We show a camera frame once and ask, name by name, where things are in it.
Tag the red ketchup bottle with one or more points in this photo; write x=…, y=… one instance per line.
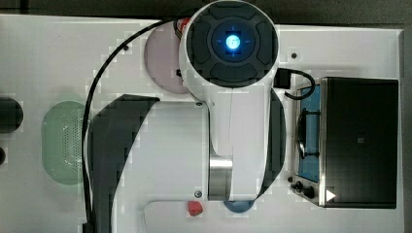
x=183, y=24

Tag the grey round plate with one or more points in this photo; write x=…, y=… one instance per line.
x=162, y=59

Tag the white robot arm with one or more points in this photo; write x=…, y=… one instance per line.
x=229, y=56

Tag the black toaster oven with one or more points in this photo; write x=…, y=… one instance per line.
x=346, y=143

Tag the blue bowl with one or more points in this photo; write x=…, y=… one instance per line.
x=239, y=207

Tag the black round pan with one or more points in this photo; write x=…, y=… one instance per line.
x=11, y=115

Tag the red toy strawberry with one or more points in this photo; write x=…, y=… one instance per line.
x=195, y=208

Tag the green plastic colander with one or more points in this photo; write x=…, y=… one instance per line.
x=62, y=142

